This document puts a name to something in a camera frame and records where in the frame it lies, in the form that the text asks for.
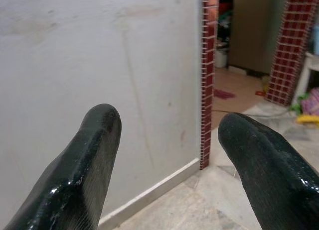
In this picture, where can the white shelf unit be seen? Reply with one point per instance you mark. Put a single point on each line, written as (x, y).
(307, 70)

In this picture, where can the red tiled pillar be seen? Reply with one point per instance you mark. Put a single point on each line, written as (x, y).
(289, 53)

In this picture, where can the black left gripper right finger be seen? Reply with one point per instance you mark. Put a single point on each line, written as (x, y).
(274, 180)

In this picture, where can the brown cabinet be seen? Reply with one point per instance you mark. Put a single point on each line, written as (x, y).
(254, 33)

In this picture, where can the yellow plastic item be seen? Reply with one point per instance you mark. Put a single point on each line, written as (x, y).
(307, 119)

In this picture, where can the blue container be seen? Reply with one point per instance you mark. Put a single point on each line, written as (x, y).
(316, 39)

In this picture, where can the magenta floor mat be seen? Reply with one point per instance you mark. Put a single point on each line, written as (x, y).
(223, 94)

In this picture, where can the red tiled wall edge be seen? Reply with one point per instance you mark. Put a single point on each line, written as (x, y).
(207, 90)

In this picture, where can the white bucket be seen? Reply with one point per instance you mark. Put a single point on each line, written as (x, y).
(221, 59)

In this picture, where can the green plastic item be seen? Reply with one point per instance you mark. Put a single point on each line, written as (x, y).
(296, 107)

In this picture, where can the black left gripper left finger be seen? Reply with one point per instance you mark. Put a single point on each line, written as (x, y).
(74, 185)

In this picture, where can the cluttered storage shelf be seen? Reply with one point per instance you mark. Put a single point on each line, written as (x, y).
(225, 16)

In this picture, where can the small red floor item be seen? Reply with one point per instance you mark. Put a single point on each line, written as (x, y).
(260, 92)

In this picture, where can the white skirting board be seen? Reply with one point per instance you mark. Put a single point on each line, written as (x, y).
(154, 190)

